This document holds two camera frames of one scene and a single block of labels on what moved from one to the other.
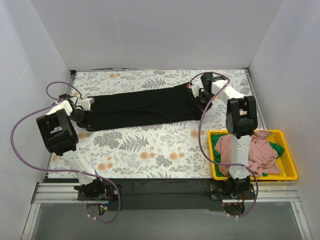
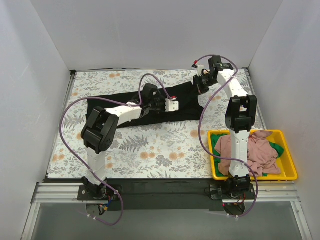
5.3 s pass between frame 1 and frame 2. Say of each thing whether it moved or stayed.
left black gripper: moved
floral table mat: stayed
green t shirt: stayed
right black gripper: moved
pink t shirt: stayed
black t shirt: stayed
